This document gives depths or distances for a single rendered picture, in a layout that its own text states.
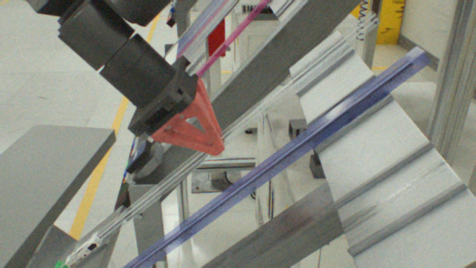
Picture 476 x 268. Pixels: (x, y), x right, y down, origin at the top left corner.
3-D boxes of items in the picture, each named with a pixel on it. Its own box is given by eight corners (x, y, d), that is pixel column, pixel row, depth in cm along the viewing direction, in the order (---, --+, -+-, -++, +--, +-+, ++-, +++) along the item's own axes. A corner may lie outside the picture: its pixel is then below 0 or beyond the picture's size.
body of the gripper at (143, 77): (195, 65, 48) (147, 16, 46) (186, 103, 40) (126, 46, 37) (156, 98, 51) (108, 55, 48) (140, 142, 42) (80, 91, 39)
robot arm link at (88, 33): (59, 21, 43) (40, 34, 38) (103, -26, 42) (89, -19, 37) (111, 68, 46) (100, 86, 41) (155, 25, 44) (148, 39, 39)
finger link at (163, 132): (242, 115, 51) (187, 59, 47) (243, 145, 44) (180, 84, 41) (201, 147, 53) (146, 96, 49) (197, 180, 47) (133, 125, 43)
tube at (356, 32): (62, 275, 57) (55, 271, 56) (65, 267, 58) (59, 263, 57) (381, 22, 41) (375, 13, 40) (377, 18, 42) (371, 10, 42)
